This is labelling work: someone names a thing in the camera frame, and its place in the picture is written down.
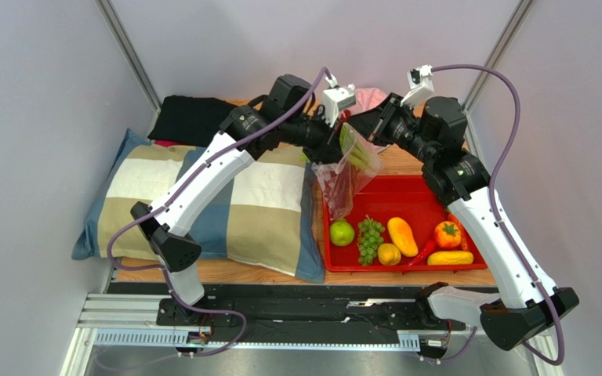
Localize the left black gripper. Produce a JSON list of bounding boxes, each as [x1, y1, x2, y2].
[[281, 109, 346, 167]]

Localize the orange toy tomato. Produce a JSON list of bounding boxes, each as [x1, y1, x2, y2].
[[433, 221, 462, 250]]

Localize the pink bucket hat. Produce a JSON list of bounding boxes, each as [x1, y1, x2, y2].
[[355, 88, 387, 112]]

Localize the black folded cloth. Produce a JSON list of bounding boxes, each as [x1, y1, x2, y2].
[[148, 96, 237, 147]]

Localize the orange toy mango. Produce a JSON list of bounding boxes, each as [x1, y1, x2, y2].
[[387, 217, 419, 258]]

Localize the clear zip top bag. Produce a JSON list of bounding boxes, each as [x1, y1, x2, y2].
[[311, 123, 383, 221]]

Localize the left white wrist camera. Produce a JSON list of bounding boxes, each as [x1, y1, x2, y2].
[[321, 84, 357, 128]]

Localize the yellow toy lemon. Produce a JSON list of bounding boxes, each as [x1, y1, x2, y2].
[[377, 243, 401, 266]]

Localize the red toy chili pepper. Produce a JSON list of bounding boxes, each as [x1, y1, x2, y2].
[[405, 240, 437, 266]]

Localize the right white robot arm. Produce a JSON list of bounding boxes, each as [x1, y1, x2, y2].
[[347, 94, 579, 351]]

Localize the yellow toy banana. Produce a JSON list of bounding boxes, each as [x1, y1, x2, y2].
[[426, 251, 474, 266]]

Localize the red plastic tray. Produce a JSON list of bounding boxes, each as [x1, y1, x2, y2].
[[324, 175, 488, 273]]

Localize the toy carrot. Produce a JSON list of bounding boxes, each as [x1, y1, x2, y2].
[[448, 213, 470, 251]]

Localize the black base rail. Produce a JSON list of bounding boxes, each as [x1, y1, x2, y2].
[[78, 284, 470, 356]]

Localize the green toy apple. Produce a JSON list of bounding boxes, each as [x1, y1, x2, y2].
[[329, 219, 355, 247]]

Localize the green toy grapes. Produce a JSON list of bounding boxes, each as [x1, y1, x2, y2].
[[357, 215, 385, 266]]

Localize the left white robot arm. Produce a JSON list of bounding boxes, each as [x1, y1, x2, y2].
[[123, 70, 356, 309]]

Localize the red toy lobster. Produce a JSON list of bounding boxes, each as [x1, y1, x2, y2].
[[323, 162, 355, 221]]

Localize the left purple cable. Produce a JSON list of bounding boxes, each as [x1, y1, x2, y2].
[[105, 65, 333, 358]]

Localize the plaid patchwork pillow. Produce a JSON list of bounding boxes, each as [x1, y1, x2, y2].
[[71, 130, 325, 283]]

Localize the toy celery stalk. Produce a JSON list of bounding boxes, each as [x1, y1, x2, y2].
[[339, 125, 374, 171]]

